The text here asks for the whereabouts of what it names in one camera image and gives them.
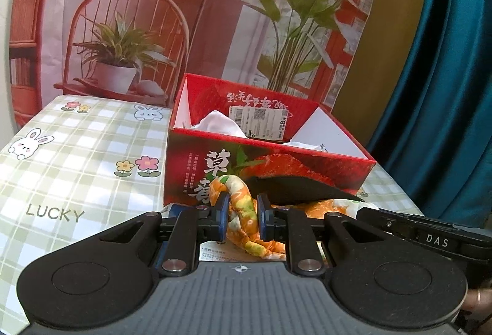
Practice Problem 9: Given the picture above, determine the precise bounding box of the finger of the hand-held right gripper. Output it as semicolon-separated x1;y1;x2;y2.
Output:
355;205;492;261

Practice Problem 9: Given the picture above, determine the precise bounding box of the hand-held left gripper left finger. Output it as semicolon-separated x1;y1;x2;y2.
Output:
100;193;231;278

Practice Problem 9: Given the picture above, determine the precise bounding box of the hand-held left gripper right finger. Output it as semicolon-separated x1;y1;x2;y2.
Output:
257;193;385;277

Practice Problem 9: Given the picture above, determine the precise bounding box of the orange floral cloth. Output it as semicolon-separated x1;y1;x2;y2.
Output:
209;174;379;258

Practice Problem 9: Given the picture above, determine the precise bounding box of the red cardboard box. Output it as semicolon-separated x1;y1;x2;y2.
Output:
165;73;376;207

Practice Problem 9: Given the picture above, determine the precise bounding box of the person's right hand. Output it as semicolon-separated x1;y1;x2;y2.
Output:
463;281;492;314

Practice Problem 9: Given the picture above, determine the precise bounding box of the white paper tag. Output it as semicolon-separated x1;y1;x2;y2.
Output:
199;240;232;263

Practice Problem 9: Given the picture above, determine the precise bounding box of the blue curtain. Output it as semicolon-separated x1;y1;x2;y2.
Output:
365;0;492;224

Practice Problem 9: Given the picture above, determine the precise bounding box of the checked bunny print tablecloth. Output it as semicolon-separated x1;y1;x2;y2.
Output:
0;94;425;324

